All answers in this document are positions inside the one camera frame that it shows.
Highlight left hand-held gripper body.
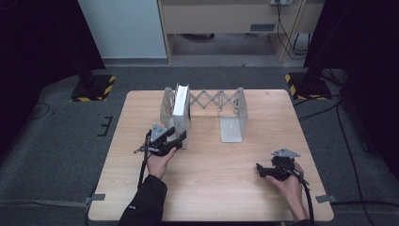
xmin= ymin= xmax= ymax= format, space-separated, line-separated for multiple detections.
xmin=145 ymin=122 xmax=184 ymax=157

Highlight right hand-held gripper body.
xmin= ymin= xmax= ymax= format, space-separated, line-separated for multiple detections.
xmin=268 ymin=147 xmax=301 ymax=182

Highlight black yellow striped stand base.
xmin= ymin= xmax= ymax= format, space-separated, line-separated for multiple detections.
xmin=70 ymin=73 xmax=118 ymax=103
xmin=284 ymin=72 xmax=332 ymax=102

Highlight hand-held gripper cable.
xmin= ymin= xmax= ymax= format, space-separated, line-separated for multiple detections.
xmin=281 ymin=166 xmax=316 ymax=226
xmin=133 ymin=130 xmax=152 ymax=190

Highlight person's right hand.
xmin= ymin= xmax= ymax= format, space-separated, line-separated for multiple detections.
xmin=264 ymin=161 xmax=311 ymax=222

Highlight white power strip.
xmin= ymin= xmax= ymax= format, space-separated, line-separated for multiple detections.
xmin=269 ymin=0 xmax=295 ymax=7

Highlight expandable metal book rack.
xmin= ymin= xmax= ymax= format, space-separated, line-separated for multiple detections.
xmin=159 ymin=87 xmax=249 ymax=144

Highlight light wooden desk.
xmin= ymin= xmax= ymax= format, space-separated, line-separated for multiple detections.
xmin=156 ymin=0 xmax=326 ymax=65

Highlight white book with grey figures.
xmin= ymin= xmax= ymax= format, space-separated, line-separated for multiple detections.
xmin=171 ymin=82 xmax=192 ymax=151

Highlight left hand-held gripper cable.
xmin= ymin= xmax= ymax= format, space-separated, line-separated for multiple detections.
xmin=133 ymin=130 xmax=152 ymax=190

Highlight right hand-held gripper cable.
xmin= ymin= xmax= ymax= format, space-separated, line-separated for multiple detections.
xmin=281 ymin=166 xmax=316 ymax=226

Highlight white panel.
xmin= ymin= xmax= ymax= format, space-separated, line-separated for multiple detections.
xmin=76 ymin=0 xmax=168 ymax=59

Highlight looped black floor cable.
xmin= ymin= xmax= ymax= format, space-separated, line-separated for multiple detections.
xmin=25 ymin=102 xmax=52 ymax=122

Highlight person's left hand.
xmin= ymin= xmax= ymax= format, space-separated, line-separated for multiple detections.
xmin=146 ymin=146 xmax=178 ymax=181

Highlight hanging black cables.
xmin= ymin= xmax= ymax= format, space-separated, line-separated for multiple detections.
xmin=275 ymin=0 xmax=311 ymax=61

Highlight thin black floor cable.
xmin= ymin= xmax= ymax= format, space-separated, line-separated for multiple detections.
xmin=335 ymin=100 xmax=366 ymax=203

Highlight grey tape strip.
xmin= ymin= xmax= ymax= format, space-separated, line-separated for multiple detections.
xmin=314 ymin=194 xmax=339 ymax=204
xmin=84 ymin=193 xmax=106 ymax=206

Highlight black curtain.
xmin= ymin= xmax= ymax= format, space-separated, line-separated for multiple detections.
xmin=0 ymin=0 xmax=106 ymax=159
xmin=302 ymin=0 xmax=399 ymax=182

